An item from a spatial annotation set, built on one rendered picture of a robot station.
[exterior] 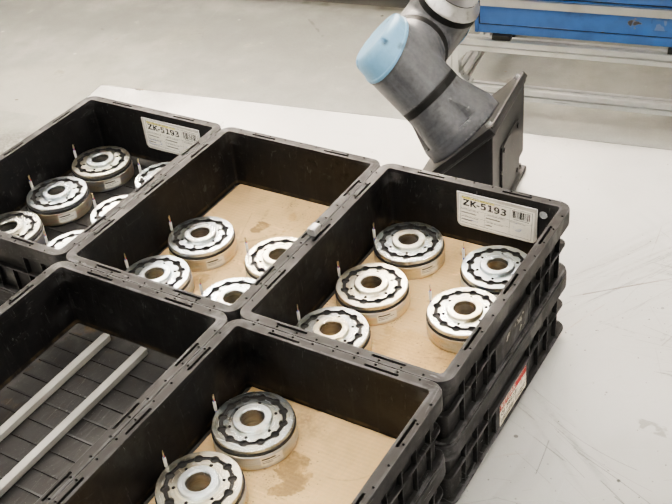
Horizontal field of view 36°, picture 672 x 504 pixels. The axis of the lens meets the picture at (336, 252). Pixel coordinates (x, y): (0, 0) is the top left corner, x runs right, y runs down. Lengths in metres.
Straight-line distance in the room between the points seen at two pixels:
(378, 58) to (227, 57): 2.46
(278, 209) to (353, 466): 0.57
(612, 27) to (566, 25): 0.14
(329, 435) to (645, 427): 0.45
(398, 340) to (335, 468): 0.24
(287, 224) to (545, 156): 0.60
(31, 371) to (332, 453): 0.45
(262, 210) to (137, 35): 2.88
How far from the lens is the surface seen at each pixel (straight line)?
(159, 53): 4.31
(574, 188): 1.93
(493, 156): 1.75
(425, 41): 1.79
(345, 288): 1.45
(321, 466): 1.25
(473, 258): 1.49
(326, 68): 3.99
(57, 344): 1.51
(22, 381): 1.47
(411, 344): 1.40
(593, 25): 3.33
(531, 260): 1.37
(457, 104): 1.77
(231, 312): 1.33
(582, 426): 1.47
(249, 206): 1.70
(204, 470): 1.23
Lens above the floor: 1.76
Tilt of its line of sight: 36 degrees down
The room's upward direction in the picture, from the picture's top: 7 degrees counter-clockwise
